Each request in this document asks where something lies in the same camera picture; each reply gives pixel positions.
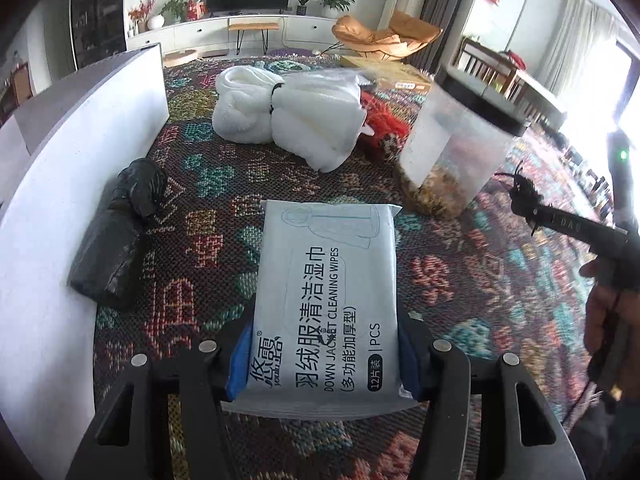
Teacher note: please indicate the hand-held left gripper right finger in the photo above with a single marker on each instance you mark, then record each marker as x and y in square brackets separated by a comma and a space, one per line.
[425, 370]

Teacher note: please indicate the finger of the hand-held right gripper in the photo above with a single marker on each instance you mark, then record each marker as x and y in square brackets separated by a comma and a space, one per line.
[565, 222]

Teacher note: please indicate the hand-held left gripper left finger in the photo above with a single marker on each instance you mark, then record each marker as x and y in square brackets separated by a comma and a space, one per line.
[235, 365]

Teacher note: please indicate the white wet wipes packet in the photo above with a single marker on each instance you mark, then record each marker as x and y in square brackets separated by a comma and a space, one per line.
[325, 310]

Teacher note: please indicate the black plastic bag roll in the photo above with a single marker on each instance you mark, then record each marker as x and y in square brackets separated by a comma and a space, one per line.
[110, 240]

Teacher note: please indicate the white fluffy towel bundle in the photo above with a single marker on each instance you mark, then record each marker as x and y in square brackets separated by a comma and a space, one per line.
[300, 125]

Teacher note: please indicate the person's right hand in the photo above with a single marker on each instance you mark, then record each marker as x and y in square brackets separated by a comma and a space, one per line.
[597, 305]

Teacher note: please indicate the row of small cluttered items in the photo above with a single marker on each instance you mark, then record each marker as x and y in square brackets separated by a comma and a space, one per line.
[585, 170]

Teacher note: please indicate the colourful patterned woven blanket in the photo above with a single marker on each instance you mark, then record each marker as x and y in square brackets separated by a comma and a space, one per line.
[225, 230]

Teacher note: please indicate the clear jar with black lid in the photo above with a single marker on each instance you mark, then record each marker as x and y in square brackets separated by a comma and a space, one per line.
[450, 150]

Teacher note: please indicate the red cloth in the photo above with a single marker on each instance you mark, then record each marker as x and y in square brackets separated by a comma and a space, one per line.
[516, 58]

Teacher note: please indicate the cream curtain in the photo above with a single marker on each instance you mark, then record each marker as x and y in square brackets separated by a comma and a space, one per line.
[575, 40]

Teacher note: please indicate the wooden slatted crib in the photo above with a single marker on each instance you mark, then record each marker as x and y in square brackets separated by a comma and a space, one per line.
[480, 60]

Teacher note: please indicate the person's dark clothing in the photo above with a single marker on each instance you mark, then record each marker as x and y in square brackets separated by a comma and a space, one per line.
[600, 440]

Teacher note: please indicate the flat brown cardboard box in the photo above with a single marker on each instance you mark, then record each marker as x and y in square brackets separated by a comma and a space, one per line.
[400, 77]

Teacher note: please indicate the grey curtain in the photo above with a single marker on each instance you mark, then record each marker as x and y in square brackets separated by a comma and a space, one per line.
[445, 10]

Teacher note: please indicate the orange lounge chair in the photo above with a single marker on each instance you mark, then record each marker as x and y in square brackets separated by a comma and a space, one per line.
[365, 35]

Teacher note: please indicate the clear plastic bag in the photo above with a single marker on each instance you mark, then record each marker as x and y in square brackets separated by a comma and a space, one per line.
[330, 79]

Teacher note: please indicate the round wooden stool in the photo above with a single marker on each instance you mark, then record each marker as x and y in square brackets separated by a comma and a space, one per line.
[180, 56]

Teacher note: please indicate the large green potted plant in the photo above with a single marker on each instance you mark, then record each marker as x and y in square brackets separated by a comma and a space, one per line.
[332, 0]

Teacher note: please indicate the white television cabinet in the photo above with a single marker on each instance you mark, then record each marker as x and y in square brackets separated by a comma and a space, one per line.
[200, 30]

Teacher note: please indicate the wooden bench with metal legs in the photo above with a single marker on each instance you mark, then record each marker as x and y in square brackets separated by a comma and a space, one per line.
[252, 26]

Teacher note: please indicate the small dark potted plant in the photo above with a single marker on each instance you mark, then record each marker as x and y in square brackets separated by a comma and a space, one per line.
[302, 4]

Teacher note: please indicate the round white vase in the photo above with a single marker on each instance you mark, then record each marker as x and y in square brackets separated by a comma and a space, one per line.
[156, 21]

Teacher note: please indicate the green plant with red wrap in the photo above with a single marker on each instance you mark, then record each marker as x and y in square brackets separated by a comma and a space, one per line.
[175, 7]

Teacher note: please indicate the red flowers in vase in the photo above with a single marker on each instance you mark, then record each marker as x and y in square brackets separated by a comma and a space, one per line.
[140, 12]

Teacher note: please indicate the dark glass display cabinet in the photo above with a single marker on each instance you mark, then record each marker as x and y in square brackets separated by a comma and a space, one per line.
[97, 10]

